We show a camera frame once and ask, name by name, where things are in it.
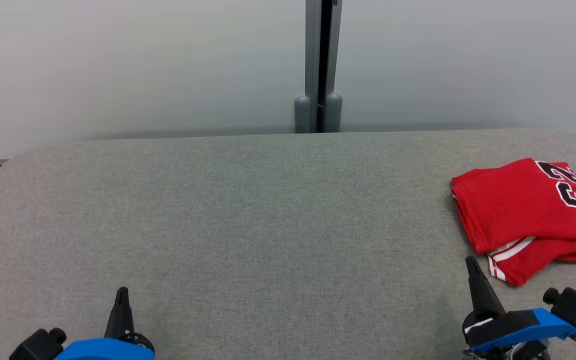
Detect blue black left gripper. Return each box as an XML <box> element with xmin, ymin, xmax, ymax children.
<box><xmin>53</xmin><ymin>287</ymin><xmax>155</xmax><ymax>360</ymax></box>

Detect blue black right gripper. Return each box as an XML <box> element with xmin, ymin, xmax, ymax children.
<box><xmin>462</xmin><ymin>256</ymin><xmax>576</xmax><ymax>353</ymax></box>

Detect red jersey white sleeves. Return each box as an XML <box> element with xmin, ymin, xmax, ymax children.
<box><xmin>451</xmin><ymin>158</ymin><xmax>576</xmax><ymax>287</ymax></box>

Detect grey cylindrical post foot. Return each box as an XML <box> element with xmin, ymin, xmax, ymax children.
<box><xmin>294</xmin><ymin>95</ymin><xmax>312</xmax><ymax>134</ymax></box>
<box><xmin>324</xmin><ymin>93</ymin><xmax>343</xmax><ymax>133</ymax></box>

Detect grey partition post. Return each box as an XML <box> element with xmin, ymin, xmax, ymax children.
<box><xmin>304</xmin><ymin>0</ymin><xmax>343</xmax><ymax>133</ymax></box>

